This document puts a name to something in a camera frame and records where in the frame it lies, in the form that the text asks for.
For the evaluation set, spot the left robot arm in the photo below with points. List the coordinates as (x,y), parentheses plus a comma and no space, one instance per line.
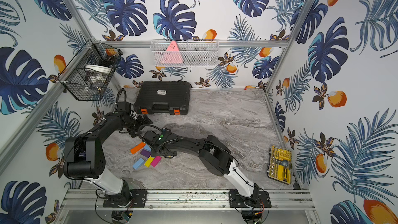
(84,157)

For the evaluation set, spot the white roll in basket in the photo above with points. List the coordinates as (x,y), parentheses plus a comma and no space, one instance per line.
(98,69)

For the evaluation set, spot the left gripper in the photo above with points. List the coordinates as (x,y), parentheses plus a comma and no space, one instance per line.
(137,125)

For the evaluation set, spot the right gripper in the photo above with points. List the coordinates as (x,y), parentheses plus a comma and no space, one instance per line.
(154,153)

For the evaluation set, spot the magenta block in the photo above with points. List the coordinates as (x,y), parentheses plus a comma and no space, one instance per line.
(155,161)

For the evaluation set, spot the long yellow block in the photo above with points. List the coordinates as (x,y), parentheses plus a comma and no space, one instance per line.
(149,161)

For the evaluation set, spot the dark purple block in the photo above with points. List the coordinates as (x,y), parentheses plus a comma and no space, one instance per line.
(145,153)

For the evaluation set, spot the black wire basket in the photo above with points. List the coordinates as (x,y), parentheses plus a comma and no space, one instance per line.
(85,85)

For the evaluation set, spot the black plastic tool case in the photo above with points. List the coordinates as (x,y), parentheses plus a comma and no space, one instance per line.
(163,97)

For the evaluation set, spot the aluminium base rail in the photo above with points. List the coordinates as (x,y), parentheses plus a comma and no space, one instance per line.
(198,200)

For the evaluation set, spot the pink triangle item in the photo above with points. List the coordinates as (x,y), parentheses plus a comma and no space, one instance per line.
(172,55)

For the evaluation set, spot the light blue square block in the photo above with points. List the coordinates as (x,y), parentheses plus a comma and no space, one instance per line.
(147,147)

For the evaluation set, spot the yellow screwdriver bit set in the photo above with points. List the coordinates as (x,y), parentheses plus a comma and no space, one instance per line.
(280,166)

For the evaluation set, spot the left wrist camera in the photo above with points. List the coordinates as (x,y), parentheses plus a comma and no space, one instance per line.
(123,106)

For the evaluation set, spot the orange block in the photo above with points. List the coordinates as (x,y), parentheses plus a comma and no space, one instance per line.
(137,148)

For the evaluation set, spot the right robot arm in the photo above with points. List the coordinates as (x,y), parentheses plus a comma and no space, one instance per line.
(213,154)

